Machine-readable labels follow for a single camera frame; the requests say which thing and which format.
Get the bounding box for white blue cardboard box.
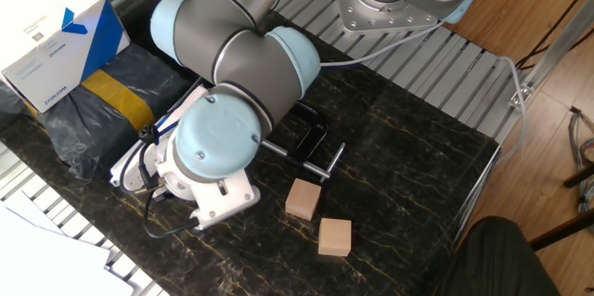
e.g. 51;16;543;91
0;0;131;115

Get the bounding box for white power strip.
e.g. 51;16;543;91
110;84;209;196

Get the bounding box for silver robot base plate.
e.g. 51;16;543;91
331;0;440;36

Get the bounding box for dark trousered person leg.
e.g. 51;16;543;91
433;215;562;296

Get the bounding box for black floor cables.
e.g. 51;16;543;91
513;0;594;71

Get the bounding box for black C-clamp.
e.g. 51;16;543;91
260;100;347;185

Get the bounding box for grey cable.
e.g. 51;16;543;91
494;57;530;167

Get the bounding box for coloured wire bundle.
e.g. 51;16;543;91
568;105;594;216

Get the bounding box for wooden cube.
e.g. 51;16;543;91
317;217;353;258
285;178;322;222

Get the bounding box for white power strip cable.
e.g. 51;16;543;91
318;19;446;69

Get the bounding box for aluminium frame rail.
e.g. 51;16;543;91
508;0;594;109

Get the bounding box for dark wooden stool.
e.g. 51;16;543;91
528;161;594;251

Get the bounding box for white paper sheets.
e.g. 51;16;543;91
0;188;136;296

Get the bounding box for black plastic wrapped package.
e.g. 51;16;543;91
0;43;196;181

